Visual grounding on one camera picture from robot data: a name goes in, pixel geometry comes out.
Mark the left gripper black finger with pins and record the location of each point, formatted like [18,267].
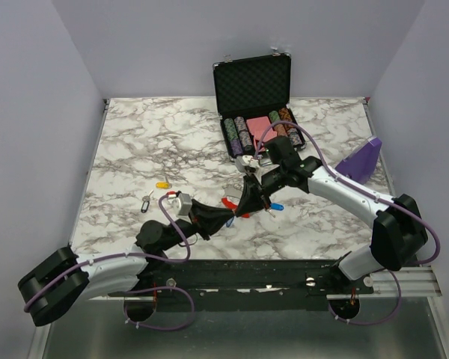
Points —
[207,213]
[210,226]

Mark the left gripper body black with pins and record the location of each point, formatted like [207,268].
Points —
[187,229]

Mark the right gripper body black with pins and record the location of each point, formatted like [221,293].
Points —
[273,180]

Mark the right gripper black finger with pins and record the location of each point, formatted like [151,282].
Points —
[251,204]
[250,186]

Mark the red-handled metal keyring tool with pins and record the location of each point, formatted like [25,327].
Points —
[230,197]

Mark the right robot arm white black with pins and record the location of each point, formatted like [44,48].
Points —
[397,228]

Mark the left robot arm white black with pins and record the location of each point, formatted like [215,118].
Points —
[64,277]

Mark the yellow key tag with key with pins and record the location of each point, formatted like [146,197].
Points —
[163,184]

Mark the pink playing card deck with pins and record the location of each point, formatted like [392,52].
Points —
[257,127]

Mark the purple box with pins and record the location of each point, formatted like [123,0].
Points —
[361,163]

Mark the black poker chip case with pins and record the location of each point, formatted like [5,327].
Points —
[250,88]

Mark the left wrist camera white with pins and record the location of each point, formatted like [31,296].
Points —
[182,204]

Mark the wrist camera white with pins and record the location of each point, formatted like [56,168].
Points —
[247,164]
[182,204]

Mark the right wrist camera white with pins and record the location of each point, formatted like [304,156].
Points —
[247,164]

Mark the black mounting rail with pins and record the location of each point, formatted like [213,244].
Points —
[249,285]

